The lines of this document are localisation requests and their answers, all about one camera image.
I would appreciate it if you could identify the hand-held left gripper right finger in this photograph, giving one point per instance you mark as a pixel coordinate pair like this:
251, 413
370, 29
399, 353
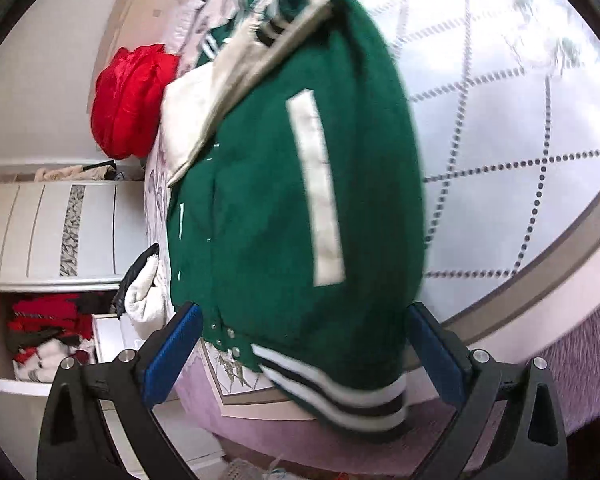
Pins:
437, 360

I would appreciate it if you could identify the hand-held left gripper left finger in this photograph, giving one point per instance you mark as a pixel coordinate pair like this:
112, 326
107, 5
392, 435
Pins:
172, 360

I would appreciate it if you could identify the green varsity jacket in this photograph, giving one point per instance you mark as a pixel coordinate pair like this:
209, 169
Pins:
260, 210

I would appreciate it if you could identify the pile of red clothes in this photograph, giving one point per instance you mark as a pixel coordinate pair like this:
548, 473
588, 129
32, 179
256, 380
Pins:
40, 315

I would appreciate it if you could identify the black and white garment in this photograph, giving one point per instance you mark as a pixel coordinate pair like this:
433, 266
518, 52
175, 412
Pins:
142, 295

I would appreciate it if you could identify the white quilted mat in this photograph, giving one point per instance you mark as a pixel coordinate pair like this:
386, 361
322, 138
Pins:
505, 185

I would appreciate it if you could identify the white wardrobe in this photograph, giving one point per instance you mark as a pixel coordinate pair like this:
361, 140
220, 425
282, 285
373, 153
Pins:
25, 230

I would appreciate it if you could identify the cream hanging cloth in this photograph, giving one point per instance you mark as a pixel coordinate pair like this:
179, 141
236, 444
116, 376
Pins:
65, 174

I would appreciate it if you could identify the red duvet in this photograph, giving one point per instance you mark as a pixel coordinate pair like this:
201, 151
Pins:
125, 105

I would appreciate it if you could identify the beige bed headboard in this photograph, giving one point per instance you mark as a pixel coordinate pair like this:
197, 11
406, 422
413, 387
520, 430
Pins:
145, 20

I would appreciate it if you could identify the white pillow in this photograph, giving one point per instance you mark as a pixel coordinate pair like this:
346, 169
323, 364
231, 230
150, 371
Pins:
190, 5

